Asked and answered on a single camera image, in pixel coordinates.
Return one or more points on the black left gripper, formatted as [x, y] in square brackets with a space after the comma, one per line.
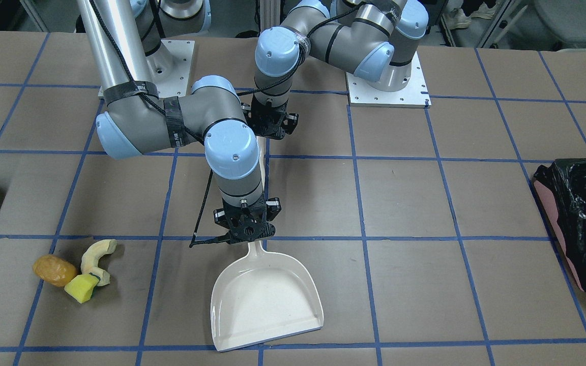
[290, 122]

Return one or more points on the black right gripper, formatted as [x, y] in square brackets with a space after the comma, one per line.
[220, 217]

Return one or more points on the white plastic dustpan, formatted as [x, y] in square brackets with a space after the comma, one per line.
[263, 296]

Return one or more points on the pale yellow peel slice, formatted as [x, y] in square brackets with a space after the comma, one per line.
[90, 260]

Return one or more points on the yellow green sponge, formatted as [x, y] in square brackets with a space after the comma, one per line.
[82, 286]

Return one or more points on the brown potato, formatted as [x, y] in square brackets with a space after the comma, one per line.
[54, 270]

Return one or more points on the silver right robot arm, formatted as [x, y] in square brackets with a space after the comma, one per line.
[137, 122]

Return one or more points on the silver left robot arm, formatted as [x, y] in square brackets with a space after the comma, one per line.
[372, 40]

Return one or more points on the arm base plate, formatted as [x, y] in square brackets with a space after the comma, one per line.
[168, 68]
[399, 87]

